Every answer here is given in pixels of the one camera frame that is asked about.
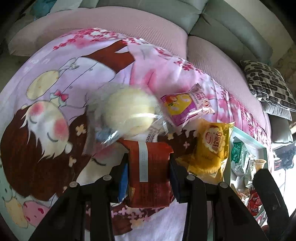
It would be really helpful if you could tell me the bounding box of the small red candy packet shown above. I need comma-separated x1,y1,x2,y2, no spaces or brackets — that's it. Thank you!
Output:
242,189,263,210

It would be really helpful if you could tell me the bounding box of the round bun in clear wrap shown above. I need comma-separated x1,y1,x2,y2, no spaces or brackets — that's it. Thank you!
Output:
87,83,169,151

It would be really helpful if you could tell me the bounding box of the grey pillow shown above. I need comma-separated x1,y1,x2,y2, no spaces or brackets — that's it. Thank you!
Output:
261,102,293,121

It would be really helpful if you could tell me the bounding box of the teal rimmed white tray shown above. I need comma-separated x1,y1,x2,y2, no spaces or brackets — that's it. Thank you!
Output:
228,127,269,229

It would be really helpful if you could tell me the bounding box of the blue cloth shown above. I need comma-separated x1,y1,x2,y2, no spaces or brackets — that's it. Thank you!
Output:
30,0,57,12

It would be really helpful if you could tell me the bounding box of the yellow bread packet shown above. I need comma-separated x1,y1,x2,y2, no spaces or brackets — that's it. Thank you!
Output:
176,119,235,184

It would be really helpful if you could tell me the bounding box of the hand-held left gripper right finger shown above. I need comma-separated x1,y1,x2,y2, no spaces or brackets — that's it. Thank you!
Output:
169,158,269,241

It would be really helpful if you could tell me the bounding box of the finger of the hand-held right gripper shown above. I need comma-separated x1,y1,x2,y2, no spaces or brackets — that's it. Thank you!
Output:
253,169,290,241

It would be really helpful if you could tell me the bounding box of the red snack packet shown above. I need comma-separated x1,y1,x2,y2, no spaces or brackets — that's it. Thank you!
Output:
118,139,174,208

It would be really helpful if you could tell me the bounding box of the green grid snack packet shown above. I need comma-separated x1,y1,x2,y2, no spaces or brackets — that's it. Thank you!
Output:
231,137,255,176

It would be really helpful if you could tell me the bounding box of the printed blanket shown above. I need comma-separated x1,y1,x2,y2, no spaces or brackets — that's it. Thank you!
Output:
0,27,271,241

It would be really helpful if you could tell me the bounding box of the purple pink snack packet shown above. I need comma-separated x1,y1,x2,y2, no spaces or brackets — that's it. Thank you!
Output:
161,83,215,127

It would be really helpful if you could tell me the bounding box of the black white patterned pillow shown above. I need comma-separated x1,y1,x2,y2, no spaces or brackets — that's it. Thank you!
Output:
240,60,296,107

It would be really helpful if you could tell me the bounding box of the yellow jelly cup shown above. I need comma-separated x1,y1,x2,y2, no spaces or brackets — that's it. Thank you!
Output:
254,159,266,172

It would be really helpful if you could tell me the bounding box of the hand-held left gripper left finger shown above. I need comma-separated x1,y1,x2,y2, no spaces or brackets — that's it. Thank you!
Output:
29,153,129,241

